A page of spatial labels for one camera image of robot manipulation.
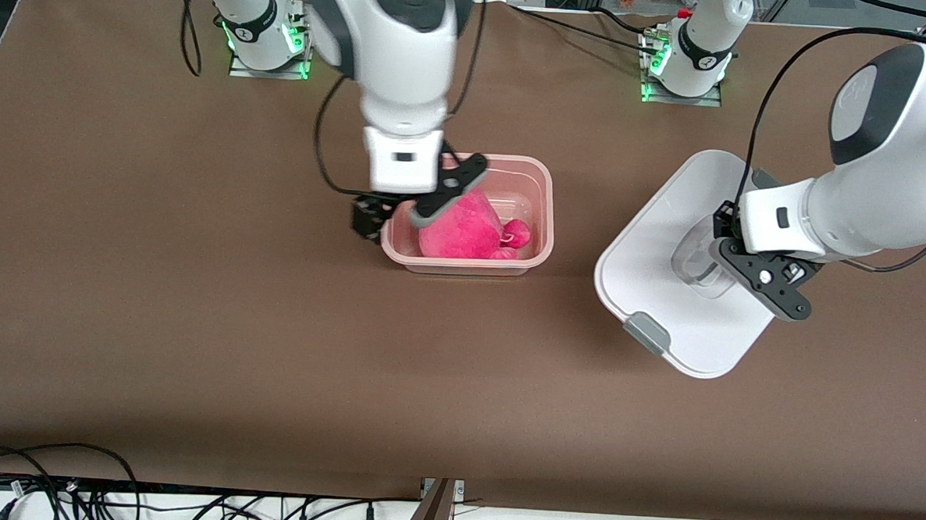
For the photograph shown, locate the aluminium frame profile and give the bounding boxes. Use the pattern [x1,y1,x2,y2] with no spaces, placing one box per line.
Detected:
[401,476,458,520]

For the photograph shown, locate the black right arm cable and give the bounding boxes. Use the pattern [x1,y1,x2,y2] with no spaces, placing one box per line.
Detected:
[160,0,487,204]

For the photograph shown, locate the white box lid grey clips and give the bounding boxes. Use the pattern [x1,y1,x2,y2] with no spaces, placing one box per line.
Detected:
[589,144,785,383]

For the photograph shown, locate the black looping cable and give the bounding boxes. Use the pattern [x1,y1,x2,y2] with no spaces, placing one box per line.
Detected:
[0,439,144,520]

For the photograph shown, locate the pink translucent plastic box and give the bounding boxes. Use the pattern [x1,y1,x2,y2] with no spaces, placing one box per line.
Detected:
[378,148,558,280]

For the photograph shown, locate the black cable across table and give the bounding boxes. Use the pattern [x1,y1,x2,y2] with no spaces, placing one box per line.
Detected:
[508,2,666,59]

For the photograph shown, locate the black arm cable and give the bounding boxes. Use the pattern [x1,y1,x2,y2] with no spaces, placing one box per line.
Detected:
[728,20,926,275]
[160,0,487,204]

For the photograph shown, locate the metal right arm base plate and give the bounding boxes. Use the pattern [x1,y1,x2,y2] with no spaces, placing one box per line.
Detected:
[229,53,312,81]

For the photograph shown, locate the brown table cover sheet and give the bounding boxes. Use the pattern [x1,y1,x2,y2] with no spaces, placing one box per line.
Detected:
[0,0,926,520]

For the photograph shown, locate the pink round plush toy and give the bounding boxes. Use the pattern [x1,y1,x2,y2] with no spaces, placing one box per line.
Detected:
[417,187,534,262]

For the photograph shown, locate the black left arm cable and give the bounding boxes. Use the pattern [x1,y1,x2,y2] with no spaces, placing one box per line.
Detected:
[728,20,926,275]

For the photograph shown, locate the small silver corner bracket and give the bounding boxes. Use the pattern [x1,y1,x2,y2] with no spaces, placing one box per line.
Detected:
[420,477,466,499]

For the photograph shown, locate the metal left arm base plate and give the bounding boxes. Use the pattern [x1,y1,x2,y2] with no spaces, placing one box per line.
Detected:
[639,82,724,109]

